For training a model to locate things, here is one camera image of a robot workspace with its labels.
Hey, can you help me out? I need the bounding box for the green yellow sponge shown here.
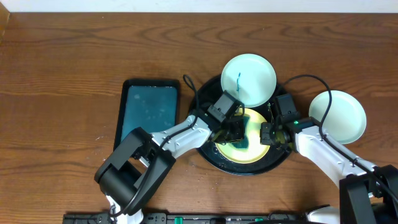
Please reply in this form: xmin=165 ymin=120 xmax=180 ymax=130
xmin=216 ymin=116 xmax=249 ymax=149

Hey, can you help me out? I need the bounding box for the yellow plate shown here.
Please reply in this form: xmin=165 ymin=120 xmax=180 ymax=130
xmin=215 ymin=108 xmax=270 ymax=164

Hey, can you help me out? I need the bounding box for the light blue plate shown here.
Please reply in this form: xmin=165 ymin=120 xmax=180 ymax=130
xmin=323 ymin=90 xmax=367 ymax=144
xmin=221 ymin=54 xmax=277 ymax=108

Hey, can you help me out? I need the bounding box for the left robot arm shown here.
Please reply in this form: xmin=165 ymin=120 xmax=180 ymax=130
xmin=95 ymin=115 xmax=244 ymax=223

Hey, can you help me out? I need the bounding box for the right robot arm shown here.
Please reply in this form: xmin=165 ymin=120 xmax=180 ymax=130
xmin=259 ymin=118 xmax=397 ymax=223

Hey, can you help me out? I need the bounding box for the round black tray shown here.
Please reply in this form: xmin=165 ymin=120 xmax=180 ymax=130
xmin=197 ymin=75 xmax=291 ymax=175

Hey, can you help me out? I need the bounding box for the black rectangular water tray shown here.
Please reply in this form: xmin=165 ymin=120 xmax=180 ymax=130
xmin=113 ymin=78 xmax=180 ymax=149

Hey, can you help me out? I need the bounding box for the right black cable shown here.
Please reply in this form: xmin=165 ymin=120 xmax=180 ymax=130
xmin=275 ymin=73 xmax=398 ymax=206

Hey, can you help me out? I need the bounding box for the black cable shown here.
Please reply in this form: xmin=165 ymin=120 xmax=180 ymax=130
xmin=275 ymin=73 xmax=398 ymax=206
xmin=108 ymin=73 xmax=200 ymax=218

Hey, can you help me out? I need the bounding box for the left black cable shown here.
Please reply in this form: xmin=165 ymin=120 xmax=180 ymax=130
xmin=108 ymin=73 xmax=200 ymax=218

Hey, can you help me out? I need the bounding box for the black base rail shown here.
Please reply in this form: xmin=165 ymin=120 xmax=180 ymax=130
xmin=62 ymin=203 xmax=330 ymax=224

